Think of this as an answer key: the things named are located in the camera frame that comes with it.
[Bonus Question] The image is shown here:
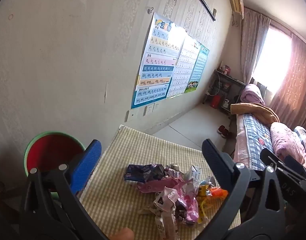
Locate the bed with blue patterned sheet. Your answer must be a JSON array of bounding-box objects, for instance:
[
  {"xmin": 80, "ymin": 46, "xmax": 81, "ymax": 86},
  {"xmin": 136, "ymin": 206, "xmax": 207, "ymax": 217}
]
[{"xmin": 233, "ymin": 114, "xmax": 306, "ymax": 173}]

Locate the blue letter wall poster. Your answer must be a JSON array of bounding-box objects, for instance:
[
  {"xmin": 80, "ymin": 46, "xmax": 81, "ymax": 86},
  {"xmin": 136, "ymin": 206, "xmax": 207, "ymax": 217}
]
[{"xmin": 130, "ymin": 12, "xmax": 186, "ymax": 109}]

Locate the green-rimmed red trash bin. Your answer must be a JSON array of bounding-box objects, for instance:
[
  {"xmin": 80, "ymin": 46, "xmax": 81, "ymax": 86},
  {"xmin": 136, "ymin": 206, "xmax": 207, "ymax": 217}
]
[{"xmin": 24, "ymin": 131, "xmax": 86, "ymax": 178}]

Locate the pink floral quilt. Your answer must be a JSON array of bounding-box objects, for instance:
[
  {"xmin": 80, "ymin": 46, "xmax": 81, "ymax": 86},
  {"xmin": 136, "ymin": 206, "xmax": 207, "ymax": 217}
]
[{"xmin": 270, "ymin": 122, "xmax": 306, "ymax": 167}]

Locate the small yellow packet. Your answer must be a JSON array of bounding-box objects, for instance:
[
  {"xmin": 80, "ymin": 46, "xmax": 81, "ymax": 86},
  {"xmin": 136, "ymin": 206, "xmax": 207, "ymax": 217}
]
[{"xmin": 198, "ymin": 184, "xmax": 211, "ymax": 197}]

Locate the tan blanket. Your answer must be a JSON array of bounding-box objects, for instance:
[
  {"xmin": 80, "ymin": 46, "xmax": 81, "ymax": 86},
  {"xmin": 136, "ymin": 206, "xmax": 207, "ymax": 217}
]
[{"xmin": 230, "ymin": 102, "xmax": 280, "ymax": 127}]

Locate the metal shelf rack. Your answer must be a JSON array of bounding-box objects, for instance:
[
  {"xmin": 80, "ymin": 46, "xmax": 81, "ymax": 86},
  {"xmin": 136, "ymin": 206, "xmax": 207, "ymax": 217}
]
[{"xmin": 204, "ymin": 69, "xmax": 246, "ymax": 115}]

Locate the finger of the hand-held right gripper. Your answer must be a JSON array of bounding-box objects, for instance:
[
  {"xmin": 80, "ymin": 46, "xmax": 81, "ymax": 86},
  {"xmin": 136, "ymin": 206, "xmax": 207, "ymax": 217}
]
[
  {"xmin": 284, "ymin": 154, "xmax": 306, "ymax": 178},
  {"xmin": 260, "ymin": 148, "xmax": 306, "ymax": 181}
]

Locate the pale pink wrapper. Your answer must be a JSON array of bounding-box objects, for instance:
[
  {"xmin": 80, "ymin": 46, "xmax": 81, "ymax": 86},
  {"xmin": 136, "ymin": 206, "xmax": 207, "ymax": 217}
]
[{"xmin": 137, "ymin": 176, "xmax": 185, "ymax": 194}]

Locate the pink patterned curtain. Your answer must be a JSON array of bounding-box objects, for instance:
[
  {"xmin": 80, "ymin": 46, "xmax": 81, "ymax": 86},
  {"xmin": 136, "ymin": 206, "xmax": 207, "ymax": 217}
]
[{"xmin": 269, "ymin": 34, "xmax": 306, "ymax": 130}]

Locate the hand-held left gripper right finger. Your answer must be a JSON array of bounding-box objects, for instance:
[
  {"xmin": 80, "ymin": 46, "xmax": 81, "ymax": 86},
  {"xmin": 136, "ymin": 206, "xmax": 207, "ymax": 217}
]
[{"xmin": 197, "ymin": 138, "xmax": 287, "ymax": 240}]

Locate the white chart wall poster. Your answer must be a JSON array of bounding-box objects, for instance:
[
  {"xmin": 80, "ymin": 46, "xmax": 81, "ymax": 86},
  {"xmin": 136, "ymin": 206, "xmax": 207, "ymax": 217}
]
[{"xmin": 165, "ymin": 34, "xmax": 201, "ymax": 98}]

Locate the light patterned curtain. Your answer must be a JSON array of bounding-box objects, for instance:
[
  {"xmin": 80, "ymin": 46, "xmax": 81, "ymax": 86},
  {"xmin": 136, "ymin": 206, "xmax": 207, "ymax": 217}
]
[{"xmin": 240, "ymin": 7, "xmax": 271, "ymax": 85}]

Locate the white wrapper with black triangle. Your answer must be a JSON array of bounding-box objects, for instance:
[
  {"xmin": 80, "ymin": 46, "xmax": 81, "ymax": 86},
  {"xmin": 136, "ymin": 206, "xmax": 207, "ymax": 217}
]
[{"xmin": 139, "ymin": 187, "xmax": 180, "ymax": 240}]

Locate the checkered tablecloth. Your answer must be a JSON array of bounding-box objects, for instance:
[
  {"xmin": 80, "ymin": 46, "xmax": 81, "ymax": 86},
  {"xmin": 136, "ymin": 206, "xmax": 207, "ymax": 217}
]
[{"xmin": 79, "ymin": 124, "xmax": 241, "ymax": 240}]

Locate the bright pink wrapper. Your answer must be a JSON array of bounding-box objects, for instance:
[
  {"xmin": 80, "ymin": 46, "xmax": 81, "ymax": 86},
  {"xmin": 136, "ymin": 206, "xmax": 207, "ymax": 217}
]
[{"xmin": 174, "ymin": 180, "xmax": 200, "ymax": 227}]

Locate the black wall bar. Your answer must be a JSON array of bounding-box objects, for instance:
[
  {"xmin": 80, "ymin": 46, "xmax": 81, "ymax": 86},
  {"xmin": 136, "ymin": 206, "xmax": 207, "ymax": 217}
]
[{"xmin": 198, "ymin": 0, "xmax": 216, "ymax": 22}]

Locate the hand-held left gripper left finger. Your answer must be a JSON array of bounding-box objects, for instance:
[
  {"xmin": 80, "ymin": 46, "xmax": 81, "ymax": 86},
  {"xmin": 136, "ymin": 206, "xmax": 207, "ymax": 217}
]
[{"xmin": 18, "ymin": 139, "xmax": 111, "ymax": 240}]

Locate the teal chart wall poster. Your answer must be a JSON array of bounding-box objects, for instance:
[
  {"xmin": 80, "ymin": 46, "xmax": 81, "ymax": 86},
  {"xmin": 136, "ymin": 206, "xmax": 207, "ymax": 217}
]
[{"xmin": 184, "ymin": 44, "xmax": 210, "ymax": 93}]

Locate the bright window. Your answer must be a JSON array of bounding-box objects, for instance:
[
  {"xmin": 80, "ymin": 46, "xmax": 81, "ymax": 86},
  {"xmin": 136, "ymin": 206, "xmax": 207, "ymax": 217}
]
[{"xmin": 253, "ymin": 25, "xmax": 292, "ymax": 98}]

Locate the dark purple cookie wrapper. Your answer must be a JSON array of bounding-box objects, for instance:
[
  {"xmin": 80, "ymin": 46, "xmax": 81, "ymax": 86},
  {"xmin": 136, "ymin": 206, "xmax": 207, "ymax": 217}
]
[{"xmin": 124, "ymin": 164, "xmax": 166, "ymax": 183}]

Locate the orange wrapper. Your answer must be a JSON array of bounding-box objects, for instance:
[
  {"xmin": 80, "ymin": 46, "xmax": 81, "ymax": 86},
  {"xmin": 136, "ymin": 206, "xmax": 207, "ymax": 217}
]
[{"xmin": 208, "ymin": 187, "xmax": 229, "ymax": 201}]

